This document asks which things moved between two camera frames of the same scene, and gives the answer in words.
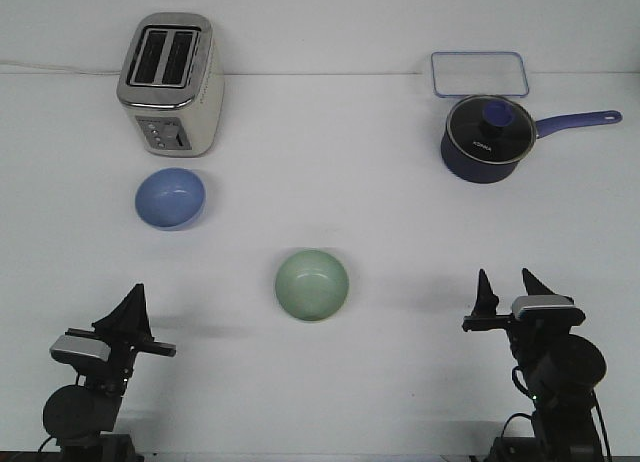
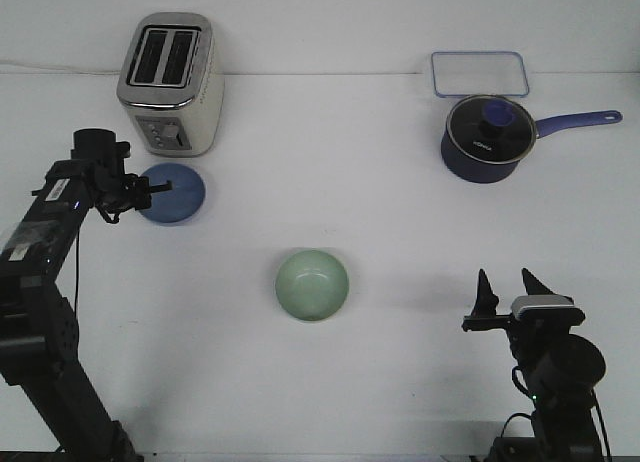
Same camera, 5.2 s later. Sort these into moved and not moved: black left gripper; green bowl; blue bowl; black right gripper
Moved: black left gripper
Not moved: blue bowl; green bowl; black right gripper
